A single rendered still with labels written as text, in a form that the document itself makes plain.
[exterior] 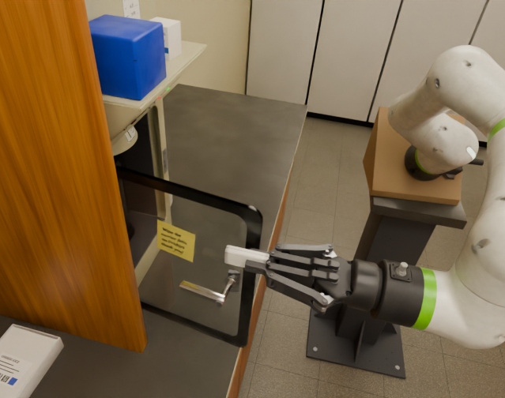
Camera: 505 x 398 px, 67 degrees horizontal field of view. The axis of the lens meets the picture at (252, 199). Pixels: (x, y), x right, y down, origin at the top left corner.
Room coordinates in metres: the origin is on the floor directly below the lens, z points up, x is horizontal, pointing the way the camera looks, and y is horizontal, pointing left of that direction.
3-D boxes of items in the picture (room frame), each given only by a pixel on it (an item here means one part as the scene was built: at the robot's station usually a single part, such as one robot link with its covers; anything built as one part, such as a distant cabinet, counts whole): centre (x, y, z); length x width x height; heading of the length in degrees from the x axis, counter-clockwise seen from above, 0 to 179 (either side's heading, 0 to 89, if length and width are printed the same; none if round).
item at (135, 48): (0.59, 0.22, 1.56); 0.10 x 0.10 x 0.09; 80
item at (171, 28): (0.74, 0.20, 1.54); 0.05 x 0.05 x 0.06; 75
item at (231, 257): (0.41, 0.00, 1.31); 0.07 x 0.01 x 0.03; 80
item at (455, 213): (1.20, -0.61, 0.92); 0.32 x 0.32 x 0.04; 82
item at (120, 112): (0.68, 0.21, 1.46); 0.32 x 0.12 x 0.10; 170
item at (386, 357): (1.20, -0.61, 0.45); 0.48 x 0.48 x 0.90; 82
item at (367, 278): (0.39, -0.15, 1.31); 0.09 x 0.08 x 0.07; 80
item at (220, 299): (0.44, 0.07, 1.20); 0.10 x 0.05 x 0.03; 72
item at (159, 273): (0.49, 0.13, 1.19); 0.30 x 0.01 x 0.40; 72
